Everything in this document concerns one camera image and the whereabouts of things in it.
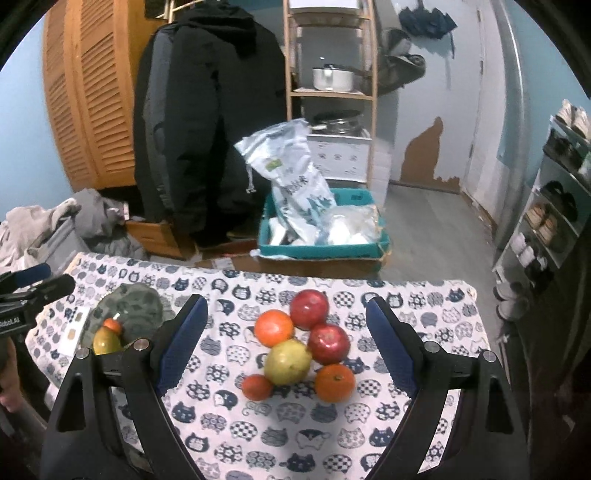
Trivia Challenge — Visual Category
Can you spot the small dark tangerine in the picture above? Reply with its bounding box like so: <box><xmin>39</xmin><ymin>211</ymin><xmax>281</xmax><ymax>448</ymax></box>
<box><xmin>242</xmin><ymin>374</ymin><xmax>274</xmax><ymax>401</ymax></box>

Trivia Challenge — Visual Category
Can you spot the red apple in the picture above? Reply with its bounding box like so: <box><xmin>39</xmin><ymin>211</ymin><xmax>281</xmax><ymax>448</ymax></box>
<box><xmin>290</xmin><ymin>289</ymin><xmax>329</xmax><ymax>331</ymax></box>
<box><xmin>308</xmin><ymin>323</ymin><xmax>351</xmax><ymax>366</ymax></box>

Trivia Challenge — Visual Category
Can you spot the yellow green pear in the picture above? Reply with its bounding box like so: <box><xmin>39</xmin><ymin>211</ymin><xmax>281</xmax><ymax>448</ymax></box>
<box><xmin>263</xmin><ymin>339</ymin><xmax>312</xmax><ymax>386</ymax></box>

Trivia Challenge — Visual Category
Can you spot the large orange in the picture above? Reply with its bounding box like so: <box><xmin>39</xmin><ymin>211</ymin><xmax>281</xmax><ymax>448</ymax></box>
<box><xmin>254</xmin><ymin>309</ymin><xmax>294</xmax><ymax>348</ymax></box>

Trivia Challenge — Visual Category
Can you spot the person's left hand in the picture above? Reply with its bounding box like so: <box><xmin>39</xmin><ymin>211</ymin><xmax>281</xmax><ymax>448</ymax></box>
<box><xmin>0</xmin><ymin>338</ymin><xmax>23</xmax><ymax>413</ymax></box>

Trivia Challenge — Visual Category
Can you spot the yellow mango on plate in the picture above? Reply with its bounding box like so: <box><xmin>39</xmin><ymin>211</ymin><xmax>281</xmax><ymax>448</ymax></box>
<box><xmin>92</xmin><ymin>326</ymin><xmax>122</xmax><ymax>355</ymax></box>

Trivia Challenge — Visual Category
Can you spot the small tangerine on plate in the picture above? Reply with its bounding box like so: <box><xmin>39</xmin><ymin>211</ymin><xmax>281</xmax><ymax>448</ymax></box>
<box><xmin>103</xmin><ymin>318</ymin><xmax>123</xmax><ymax>336</ymax></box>

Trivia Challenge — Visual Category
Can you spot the grey clothes pile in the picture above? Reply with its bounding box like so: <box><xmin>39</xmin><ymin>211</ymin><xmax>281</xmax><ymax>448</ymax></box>
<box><xmin>1</xmin><ymin>189</ymin><xmax>148</xmax><ymax>273</ymax></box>

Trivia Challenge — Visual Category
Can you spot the grey green patterned plate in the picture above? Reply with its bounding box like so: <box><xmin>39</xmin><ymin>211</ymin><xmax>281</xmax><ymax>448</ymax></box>
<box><xmin>79</xmin><ymin>284</ymin><xmax>175</xmax><ymax>347</ymax></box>

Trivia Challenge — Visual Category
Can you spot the cat pattern tablecloth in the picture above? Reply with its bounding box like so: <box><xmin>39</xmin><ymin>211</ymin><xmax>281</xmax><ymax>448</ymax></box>
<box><xmin>26</xmin><ymin>253</ymin><xmax>489</xmax><ymax>479</ymax></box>

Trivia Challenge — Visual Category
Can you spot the shoe rack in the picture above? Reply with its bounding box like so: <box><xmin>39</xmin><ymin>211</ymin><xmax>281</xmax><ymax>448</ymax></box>
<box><xmin>493</xmin><ymin>100</ymin><xmax>590</xmax><ymax>322</ymax></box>

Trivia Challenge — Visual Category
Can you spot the clear plastic bag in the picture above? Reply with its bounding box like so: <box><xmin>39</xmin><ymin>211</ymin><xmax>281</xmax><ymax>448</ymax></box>
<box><xmin>322</xmin><ymin>204</ymin><xmax>383</xmax><ymax>246</ymax></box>

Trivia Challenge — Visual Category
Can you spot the teal cardboard tray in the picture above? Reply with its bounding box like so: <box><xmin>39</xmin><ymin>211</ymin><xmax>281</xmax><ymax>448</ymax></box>
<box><xmin>259</xmin><ymin>188</ymin><xmax>391</xmax><ymax>260</ymax></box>

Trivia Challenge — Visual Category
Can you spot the wooden louvered wardrobe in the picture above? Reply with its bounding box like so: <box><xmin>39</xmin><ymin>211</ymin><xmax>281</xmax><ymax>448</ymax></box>
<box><xmin>42</xmin><ymin>0</ymin><xmax>163</xmax><ymax>191</ymax></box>

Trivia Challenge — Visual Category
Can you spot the white rice bag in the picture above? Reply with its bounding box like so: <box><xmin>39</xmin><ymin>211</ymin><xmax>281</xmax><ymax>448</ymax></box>
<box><xmin>235</xmin><ymin>118</ymin><xmax>335</xmax><ymax>245</ymax></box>

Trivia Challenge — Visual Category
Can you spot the black hanging coat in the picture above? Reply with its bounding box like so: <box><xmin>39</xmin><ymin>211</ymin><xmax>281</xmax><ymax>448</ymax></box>
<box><xmin>132</xmin><ymin>1</ymin><xmax>287</xmax><ymax>249</ymax></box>

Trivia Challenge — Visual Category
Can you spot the white patterned storage box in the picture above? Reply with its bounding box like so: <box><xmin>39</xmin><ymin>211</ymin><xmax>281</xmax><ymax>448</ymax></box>
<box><xmin>308</xmin><ymin>134</ymin><xmax>372</xmax><ymax>183</ymax></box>

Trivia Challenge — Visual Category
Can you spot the steel pot lower shelf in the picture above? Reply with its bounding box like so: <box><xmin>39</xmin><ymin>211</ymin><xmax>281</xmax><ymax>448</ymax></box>
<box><xmin>311</xmin><ymin>109</ymin><xmax>363</xmax><ymax>136</ymax></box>

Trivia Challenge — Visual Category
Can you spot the grey hanging bag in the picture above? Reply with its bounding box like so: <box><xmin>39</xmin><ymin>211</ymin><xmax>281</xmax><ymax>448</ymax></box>
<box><xmin>378</xmin><ymin>28</ymin><xmax>427</xmax><ymax>96</ymax></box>

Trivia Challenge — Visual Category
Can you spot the wooden shelf rack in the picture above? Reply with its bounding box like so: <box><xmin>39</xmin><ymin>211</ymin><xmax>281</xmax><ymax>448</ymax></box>
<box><xmin>283</xmin><ymin>1</ymin><xmax>379</xmax><ymax>189</ymax></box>

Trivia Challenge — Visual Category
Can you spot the dark blue folded umbrella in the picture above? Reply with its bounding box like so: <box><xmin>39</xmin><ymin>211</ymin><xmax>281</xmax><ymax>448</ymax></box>
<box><xmin>399</xmin><ymin>0</ymin><xmax>458</xmax><ymax>57</ymax></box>

